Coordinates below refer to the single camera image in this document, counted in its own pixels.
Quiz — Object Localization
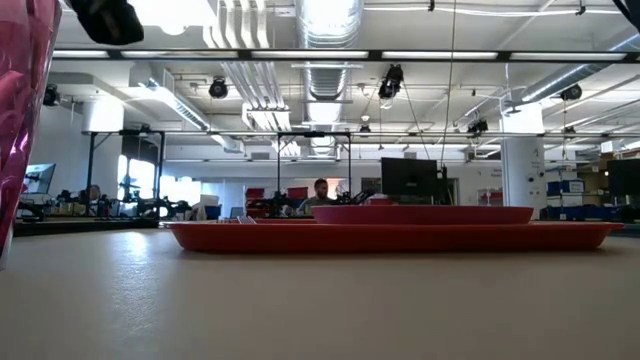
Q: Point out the silver round air duct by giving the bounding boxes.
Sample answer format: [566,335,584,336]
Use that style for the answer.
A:
[293,0,366,159]
[519,32,640,104]

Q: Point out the black workstation frame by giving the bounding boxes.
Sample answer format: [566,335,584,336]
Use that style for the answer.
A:
[276,131,353,201]
[85,130,166,217]

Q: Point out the black monitor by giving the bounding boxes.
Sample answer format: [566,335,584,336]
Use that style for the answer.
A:
[380,157,441,197]
[607,158,640,197]

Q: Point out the red round plate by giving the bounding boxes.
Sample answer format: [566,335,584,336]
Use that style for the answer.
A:
[310,204,535,226]

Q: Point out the person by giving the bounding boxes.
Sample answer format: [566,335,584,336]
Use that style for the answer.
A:
[299,178,342,214]

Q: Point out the black aluminium table frame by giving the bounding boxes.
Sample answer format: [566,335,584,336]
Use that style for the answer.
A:
[13,217,171,237]

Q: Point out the blue storage bin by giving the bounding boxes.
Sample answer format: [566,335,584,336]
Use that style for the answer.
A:
[546,179,586,197]

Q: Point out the white ceiling conduit bundle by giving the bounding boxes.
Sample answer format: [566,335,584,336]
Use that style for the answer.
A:
[202,0,294,134]

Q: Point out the red translucent plastic cup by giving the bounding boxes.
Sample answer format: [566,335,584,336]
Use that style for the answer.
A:
[0,0,64,272]

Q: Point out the white rectangular air duct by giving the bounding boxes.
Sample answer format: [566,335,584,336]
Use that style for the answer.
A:
[124,64,246,154]

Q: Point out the white column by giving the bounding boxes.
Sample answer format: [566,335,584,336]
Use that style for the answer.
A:
[501,102,547,210]

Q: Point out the monitor with lit screen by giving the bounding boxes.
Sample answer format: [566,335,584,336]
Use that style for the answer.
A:
[22,162,57,195]

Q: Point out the red plastic tray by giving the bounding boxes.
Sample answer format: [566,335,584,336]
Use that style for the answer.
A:
[167,220,625,254]

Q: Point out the overhead light bar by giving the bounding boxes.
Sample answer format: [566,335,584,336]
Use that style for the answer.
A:
[52,48,640,65]

